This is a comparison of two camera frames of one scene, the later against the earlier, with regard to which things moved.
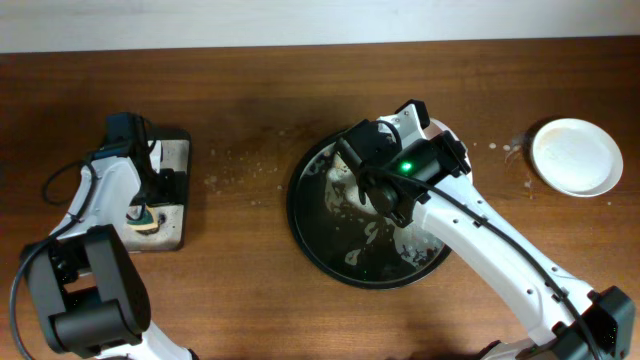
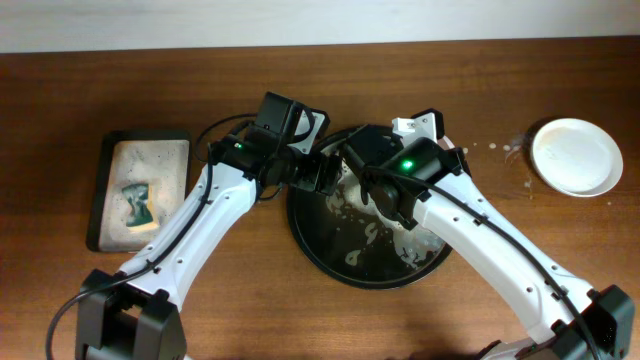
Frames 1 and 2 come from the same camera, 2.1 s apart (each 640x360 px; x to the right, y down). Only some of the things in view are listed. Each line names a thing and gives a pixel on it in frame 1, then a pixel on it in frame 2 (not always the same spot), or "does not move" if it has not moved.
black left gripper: [163, 185] to [326, 174]
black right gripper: [382, 201] does not move
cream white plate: [577, 165] does not move
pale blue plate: [577, 157] does not move
